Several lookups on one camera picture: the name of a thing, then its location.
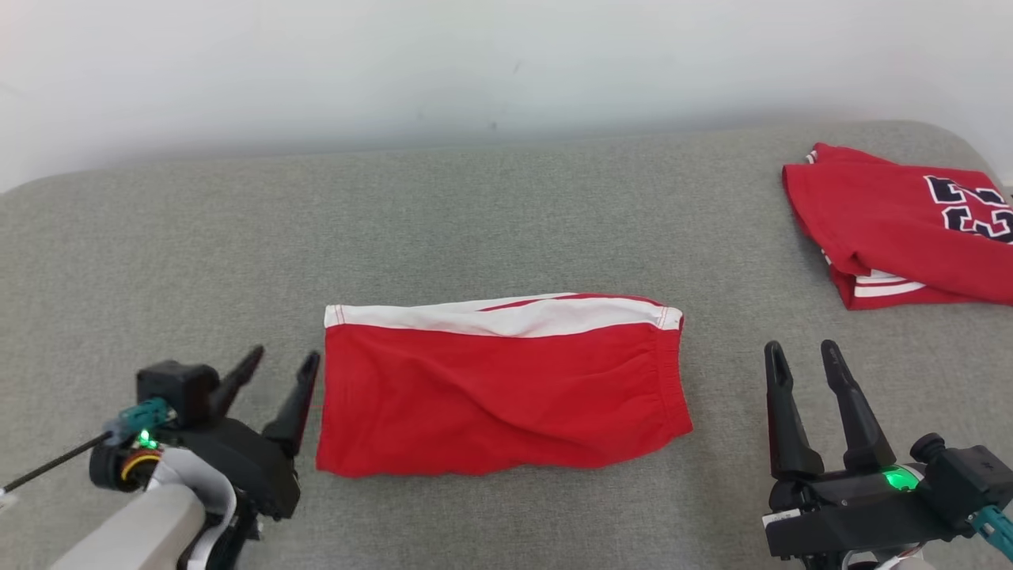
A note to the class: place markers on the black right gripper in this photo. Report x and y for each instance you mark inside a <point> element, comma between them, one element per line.
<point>855,511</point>

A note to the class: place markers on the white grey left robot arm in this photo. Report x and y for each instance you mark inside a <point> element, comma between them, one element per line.
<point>134,530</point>

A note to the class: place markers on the teal left camera connector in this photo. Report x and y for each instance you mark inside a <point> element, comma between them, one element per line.
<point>142,416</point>

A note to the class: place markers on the teal right camera connector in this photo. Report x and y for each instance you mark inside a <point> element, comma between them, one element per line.
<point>993,526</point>

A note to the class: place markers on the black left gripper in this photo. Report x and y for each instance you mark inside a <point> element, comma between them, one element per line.
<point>245,467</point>

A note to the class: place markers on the teal camera connector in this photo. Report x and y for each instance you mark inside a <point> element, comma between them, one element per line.
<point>993,526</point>
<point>142,416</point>

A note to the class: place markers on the red shirt with white sleeves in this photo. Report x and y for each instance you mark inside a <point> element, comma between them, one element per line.
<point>878,222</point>

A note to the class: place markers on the red Bulls 23 shorts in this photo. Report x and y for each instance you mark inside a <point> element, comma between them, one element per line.
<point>491,396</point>

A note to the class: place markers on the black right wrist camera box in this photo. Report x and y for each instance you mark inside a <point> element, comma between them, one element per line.
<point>965,475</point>

